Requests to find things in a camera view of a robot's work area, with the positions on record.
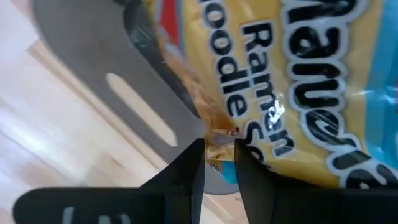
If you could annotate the light-blue Maruchan ramen pack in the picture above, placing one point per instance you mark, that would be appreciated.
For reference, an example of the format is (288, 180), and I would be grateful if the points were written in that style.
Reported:
(311, 77)

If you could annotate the dark grey plastic bin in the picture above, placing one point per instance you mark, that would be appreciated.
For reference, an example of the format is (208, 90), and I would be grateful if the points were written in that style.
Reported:
(93, 46)

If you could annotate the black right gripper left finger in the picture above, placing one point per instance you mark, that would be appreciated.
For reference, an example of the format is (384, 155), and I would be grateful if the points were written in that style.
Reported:
(124, 205)

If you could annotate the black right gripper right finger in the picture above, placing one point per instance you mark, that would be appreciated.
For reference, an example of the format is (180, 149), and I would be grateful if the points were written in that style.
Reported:
(311, 205)

